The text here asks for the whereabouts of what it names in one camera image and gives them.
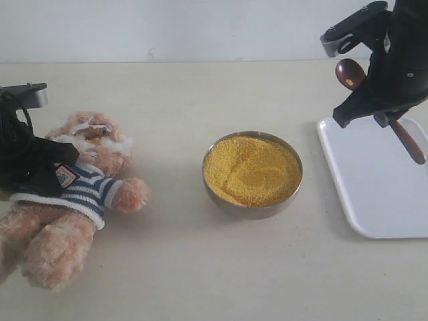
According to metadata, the tan teddy bear striped shirt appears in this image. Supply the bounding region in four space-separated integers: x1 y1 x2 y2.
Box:
1 111 150 291

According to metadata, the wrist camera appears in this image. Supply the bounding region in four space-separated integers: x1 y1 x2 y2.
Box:
320 1 391 58
1 82 48 109

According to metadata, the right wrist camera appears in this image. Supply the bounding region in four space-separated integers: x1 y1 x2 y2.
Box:
320 1 391 58

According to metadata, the yellow millet grain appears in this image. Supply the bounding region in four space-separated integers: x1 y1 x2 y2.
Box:
203 136 302 207

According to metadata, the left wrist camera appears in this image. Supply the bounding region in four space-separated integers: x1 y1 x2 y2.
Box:
1 82 48 109

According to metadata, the steel bowl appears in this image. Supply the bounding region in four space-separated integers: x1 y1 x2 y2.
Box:
201 131 304 220

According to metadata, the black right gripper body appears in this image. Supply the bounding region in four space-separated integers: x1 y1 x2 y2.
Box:
362 1 427 116

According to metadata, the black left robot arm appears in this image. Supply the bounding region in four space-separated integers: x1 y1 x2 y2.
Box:
1 94 80 197

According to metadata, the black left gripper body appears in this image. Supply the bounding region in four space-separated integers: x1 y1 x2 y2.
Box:
1 110 47 196

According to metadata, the dark brown wooden spoon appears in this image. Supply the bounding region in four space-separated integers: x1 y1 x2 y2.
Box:
335 58 426 165

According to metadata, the white rectangular plastic tray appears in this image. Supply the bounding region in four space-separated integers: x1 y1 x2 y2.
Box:
317 117 427 239

